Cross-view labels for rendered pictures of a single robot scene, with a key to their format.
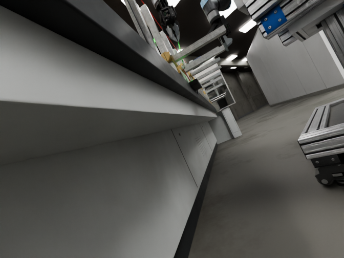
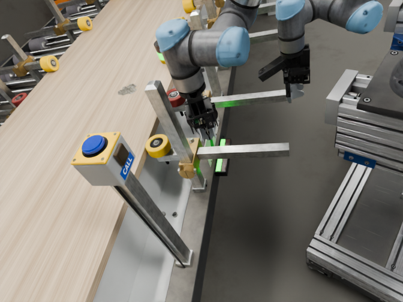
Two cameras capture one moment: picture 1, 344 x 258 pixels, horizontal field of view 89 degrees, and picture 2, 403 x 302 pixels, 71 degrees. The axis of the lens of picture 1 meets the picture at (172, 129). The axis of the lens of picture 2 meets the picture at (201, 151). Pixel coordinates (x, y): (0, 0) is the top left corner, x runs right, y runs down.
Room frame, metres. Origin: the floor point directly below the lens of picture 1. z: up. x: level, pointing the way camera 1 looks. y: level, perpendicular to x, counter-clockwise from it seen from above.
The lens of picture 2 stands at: (0.28, -0.28, 1.51)
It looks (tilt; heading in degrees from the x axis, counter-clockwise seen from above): 46 degrees down; 9
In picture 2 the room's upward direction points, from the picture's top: 22 degrees counter-clockwise
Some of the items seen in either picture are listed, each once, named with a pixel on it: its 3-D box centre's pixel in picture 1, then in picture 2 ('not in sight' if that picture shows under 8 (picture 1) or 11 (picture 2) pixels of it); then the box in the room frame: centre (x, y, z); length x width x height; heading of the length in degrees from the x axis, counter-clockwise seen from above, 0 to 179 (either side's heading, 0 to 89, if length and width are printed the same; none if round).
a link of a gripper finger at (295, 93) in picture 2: (228, 42); (295, 94); (1.06, -0.53, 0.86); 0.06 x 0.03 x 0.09; 73
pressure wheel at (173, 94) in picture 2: not in sight; (177, 104); (1.20, -0.11, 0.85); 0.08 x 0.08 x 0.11
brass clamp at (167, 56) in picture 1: (169, 61); (190, 157); (0.91, -0.14, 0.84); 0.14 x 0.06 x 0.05; 163
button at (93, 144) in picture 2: not in sight; (94, 145); (0.64, -0.06, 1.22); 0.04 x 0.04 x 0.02
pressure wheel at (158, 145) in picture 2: not in sight; (162, 152); (0.96, -0.04, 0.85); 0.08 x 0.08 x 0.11
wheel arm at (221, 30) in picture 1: (186, 52); (219, 153); (0.90, -0.23, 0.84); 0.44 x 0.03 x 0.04; 73
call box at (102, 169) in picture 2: not in sight; (106, 160); (0.64, -0.06, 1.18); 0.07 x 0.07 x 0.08; 73
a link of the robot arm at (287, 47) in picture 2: (214, 18); (291, 41); (1.07, -0.53, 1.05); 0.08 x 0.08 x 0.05
